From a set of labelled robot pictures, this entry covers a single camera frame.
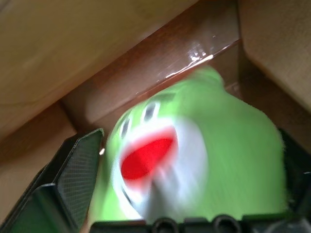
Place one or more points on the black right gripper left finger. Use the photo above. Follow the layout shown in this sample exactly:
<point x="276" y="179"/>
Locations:
<point x="60" y="177"/>

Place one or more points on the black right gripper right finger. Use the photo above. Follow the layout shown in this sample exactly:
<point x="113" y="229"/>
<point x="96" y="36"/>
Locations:
<point x="297" y="170"/>

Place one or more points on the green frog plush toy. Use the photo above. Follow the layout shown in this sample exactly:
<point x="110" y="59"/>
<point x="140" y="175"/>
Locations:
<point x="218" y="136"/>

